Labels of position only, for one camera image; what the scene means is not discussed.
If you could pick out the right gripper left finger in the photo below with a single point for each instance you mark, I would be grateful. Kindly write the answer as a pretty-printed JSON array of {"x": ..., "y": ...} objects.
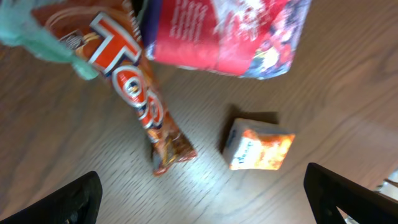
[{"x": 77, "y": 202}]

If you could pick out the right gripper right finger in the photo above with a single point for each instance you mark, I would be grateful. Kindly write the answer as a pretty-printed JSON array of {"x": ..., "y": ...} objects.
[{"x": 329, "y": 194}]

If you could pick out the orange tissue pack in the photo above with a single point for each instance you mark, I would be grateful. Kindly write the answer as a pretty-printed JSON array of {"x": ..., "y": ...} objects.
[{"x": 256, "y": 145}]

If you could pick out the purple sanitary pad pack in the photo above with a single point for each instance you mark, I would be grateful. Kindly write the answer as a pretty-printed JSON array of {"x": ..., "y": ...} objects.
[{"x": 241, "y": 38}]

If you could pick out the red brown snack bar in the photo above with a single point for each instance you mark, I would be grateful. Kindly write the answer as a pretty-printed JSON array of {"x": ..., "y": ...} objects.
[{"x": 105, "y": 34}]

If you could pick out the teal wet wipes pack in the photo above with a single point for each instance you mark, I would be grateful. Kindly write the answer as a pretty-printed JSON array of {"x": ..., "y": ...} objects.
[{"x": 20, "y": 28}]

